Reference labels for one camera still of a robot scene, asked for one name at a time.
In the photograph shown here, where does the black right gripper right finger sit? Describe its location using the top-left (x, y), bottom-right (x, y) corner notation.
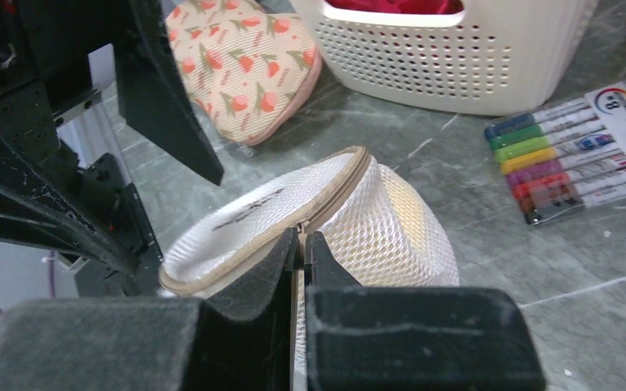
top-left (304, 232), bottom-right (547, 390)

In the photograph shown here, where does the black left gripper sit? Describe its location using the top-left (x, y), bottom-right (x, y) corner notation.
top-left (0, 1), bottom-right (224, 296)

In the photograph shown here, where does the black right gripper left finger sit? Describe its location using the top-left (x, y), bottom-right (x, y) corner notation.
top-left (0, 228), bottom-right (299, 390)

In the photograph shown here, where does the white mesh laundry bag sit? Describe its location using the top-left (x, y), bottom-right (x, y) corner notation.
top-left (159, 145), bottom-right (461, 391)

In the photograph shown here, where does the floral pink bra bag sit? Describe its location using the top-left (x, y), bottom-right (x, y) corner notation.
top-left (165, 0), bottom-right (324, 146)

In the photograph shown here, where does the cream plastic laundry basket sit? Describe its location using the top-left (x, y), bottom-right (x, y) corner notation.
top-left (293, 0), bottom-right (597, 116)

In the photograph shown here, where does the pack of coloured markers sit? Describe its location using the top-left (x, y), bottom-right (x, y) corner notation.
top-left (483, 81), bottom-right (626, 226)

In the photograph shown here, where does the red garment in basket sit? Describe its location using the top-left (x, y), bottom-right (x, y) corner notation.
top-left (328, 0), bottom-right (464, 15)

